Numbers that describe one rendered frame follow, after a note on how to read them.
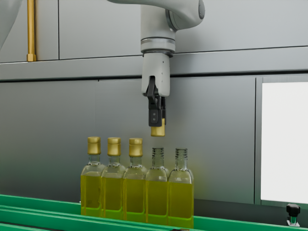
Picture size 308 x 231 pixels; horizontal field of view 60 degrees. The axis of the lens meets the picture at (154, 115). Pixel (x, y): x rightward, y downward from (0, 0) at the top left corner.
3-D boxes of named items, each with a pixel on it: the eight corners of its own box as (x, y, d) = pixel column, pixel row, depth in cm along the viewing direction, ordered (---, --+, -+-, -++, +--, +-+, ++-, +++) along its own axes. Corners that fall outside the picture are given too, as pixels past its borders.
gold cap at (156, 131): (166, 135, 67) (166, 118, 67) (163, 136, 63) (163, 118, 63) (152, 134, 68) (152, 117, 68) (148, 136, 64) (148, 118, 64)
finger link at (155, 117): (149, 98, 64) (149, 126, 64) (145, 97, 61) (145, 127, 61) (162, 98, 63) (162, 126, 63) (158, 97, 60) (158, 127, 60)
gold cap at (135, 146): (144, 155, 69) (144, 137, 68) (140, 157, 65) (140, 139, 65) (131, 154, 70) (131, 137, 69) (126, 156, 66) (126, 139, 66)
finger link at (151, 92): (153, 69, 64) (156, 90, 67) (145, 84, 57) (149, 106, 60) (158, 69, 63) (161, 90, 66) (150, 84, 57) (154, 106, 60)
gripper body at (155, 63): (149, 55, 71) (149, 97, 71) (136, 46, 61) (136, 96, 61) (177, 53, 69) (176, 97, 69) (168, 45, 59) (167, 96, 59)
